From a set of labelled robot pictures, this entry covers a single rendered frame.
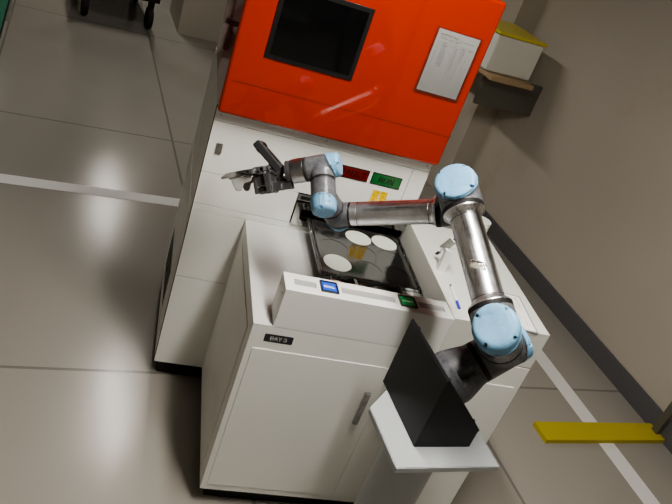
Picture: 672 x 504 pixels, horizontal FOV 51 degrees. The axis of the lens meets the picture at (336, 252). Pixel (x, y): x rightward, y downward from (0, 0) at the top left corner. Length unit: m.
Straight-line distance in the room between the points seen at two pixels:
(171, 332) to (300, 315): 0.94
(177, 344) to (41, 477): 0.72
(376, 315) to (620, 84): 2.96
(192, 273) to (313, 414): 0.76
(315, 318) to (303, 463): 0.63
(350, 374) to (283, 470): 0.48
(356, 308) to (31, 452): 1.28
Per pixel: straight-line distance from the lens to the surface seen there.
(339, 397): 2.34
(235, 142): 2.49
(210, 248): 2.69
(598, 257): 4.59
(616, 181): 4.58
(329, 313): 2.11
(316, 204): 2.02
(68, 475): 2.69
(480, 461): 2.01
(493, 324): 1.74
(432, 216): 2.06
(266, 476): 2.58
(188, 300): 2.83
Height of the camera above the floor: 2.06
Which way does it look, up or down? 28 degrees down
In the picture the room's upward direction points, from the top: 21 degrees clockwise
